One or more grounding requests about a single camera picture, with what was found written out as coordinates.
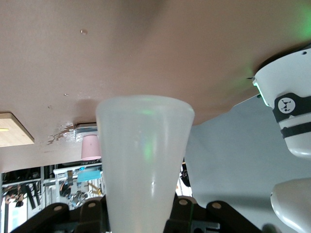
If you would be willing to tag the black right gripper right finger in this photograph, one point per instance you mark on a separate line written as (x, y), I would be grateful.
(218, 218)

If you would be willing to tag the translucent squeeze bottle orange cap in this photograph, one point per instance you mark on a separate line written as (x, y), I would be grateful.
(145, 157)

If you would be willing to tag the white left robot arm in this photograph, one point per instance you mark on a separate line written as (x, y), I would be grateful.
(286, 97)

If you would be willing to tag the grey digital kitchen scale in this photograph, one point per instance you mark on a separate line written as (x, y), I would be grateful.
(85, 129)

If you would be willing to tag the pink plastic cup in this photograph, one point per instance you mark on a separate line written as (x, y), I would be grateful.
(91, 148)

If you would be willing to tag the cluttered background workbench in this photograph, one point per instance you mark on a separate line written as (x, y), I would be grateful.
(60, 187)

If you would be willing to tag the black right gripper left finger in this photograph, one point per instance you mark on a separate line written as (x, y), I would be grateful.
(58, 218)

